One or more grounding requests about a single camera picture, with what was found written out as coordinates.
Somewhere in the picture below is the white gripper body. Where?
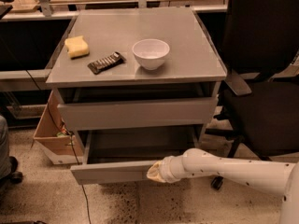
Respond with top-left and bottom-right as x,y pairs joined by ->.
160,156 -> 186,183

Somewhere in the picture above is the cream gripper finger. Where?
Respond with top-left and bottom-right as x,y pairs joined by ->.
147,169 -> 165,183
152,161 -> 162,169

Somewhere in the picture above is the grey drawer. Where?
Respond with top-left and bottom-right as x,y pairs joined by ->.
71,125 -> 200,185
58,98 -> 218,131

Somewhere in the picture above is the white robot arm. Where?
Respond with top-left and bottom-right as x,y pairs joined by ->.
147,148 -> 299,224

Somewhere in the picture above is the grey drawer cabinet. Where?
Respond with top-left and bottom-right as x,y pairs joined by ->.
47,7 -> 226,146

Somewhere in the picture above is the cardboard box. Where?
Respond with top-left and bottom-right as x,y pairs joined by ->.
34,93 -> 83,164

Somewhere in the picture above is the white bowl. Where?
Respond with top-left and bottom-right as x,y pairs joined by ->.
132,39 -> 170,70

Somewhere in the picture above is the dark snack bar wrapper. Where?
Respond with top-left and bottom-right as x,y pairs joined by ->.
87,51 -> 126,75

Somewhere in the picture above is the yellow sponge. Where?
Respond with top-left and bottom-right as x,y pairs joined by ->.
64,35 -> 90,59

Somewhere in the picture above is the person leg and shoe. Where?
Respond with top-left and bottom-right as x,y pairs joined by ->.
0,116 -> 22,185

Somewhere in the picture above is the black office chair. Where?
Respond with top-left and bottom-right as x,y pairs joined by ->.
205,0 -> 299,191

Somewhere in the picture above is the black cable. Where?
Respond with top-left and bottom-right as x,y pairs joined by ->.
25,69 -> 93,224

